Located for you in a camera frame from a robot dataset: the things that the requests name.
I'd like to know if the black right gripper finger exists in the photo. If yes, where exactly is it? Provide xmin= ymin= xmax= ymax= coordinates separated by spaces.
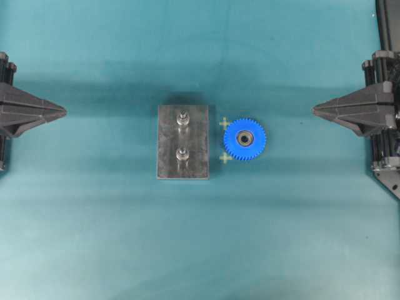
xmin=312 ymin=81 xmax=394 ymax=113
xmin=313 ymin=112 xmax=394 ymax=138

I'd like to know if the upper metal shaft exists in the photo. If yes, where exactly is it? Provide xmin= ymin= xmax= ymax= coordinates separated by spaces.
xmin=176 ymin=110 xmax=190 ymax=128

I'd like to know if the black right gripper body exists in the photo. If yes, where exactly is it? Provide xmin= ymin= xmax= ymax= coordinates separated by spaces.
xmin=362 ymin=50 xmax=399 ymax=171

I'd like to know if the grey metal base plate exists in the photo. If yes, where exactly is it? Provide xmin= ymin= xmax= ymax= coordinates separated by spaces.
xmin=156 ymin=105 xmax=209 ymax=179

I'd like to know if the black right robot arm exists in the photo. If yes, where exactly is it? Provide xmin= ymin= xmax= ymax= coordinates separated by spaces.
xmin=312 ymin=1 xmax=399 ymax=197

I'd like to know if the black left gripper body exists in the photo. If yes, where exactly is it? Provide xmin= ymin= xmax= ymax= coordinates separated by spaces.
xmin=1 ymin=52 xmax=17 ymax=171

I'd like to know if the large blue plastic gear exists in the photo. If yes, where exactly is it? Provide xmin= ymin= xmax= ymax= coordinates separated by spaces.
xmin=223 ymin=118 xmax=267 ymax=161

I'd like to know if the metal shaft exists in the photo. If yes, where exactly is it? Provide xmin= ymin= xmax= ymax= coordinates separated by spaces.
xmin=176 ymin=147 xmax=189 ymax=161
xmin=176 ymin=110 xmax=190 ymax=128

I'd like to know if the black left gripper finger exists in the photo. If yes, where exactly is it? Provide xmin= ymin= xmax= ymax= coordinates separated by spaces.
xmin=1 ymin=82 xmax=66 ymax=113
xmin=1 ymin=112 xmax=66 ymax=138

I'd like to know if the lower metal shaft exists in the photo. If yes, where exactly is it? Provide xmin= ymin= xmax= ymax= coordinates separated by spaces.
xmin=176 ymin=147 xmax=189 ymax=161

